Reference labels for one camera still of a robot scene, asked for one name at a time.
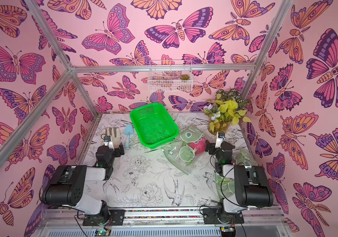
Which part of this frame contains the potted plant in amber vase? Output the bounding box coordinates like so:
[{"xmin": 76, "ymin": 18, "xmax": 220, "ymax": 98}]
[{"xmin": 203, "ymin": 89, "xmax": 251, "ymax": 135}]

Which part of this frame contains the clear green zip-top bag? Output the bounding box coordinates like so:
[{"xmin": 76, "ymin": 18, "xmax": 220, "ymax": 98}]
[{"xmin": 162, "ymin": 125, "xmax": 211, "ymax": 175}]

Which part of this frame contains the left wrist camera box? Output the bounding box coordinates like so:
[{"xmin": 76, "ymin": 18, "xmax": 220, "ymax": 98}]
[{"xmin": 101, "ymin": 134, "xmax": 113, "ymax": 149}]

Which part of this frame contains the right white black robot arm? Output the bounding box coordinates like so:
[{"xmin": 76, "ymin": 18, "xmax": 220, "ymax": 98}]
[{"xmin": 200, "ymin": 139, "xmax": 274, "ymax": 226}]

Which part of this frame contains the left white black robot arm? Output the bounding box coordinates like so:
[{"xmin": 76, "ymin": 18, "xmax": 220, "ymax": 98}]
[{"xmin": 39, "ymin": 144, "xmax": 124, "ymax": 226}]

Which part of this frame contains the small succulent in wire basket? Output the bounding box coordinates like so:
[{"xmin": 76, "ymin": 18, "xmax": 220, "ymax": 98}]
[{"xmin": 180, "ymin": 74, "xmax": 191, "ymax": 81}]

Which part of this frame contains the green plastic basket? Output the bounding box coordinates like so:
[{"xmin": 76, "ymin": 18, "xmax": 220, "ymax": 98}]
[{"xmin": 130, "ymin": 103, "xmax": 179, "ymax": 149}]

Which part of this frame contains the pink dragon fruit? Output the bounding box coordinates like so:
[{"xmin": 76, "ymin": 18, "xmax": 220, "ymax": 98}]
[{"xmin": 188, "ymin": 138, "xmax": 207, "ymax": 156}]

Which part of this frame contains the white wire wall basket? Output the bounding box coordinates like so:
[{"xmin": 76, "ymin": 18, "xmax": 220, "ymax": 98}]
[{"xmin": 146, "ymin": 59, "xmax": 194, "ymax": 93}]

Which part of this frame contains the metal base rail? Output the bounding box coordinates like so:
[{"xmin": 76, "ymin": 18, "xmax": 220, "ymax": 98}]
[{"xmin": 35, "ymin": 206, "xmax": 292, "ymax": 237}]

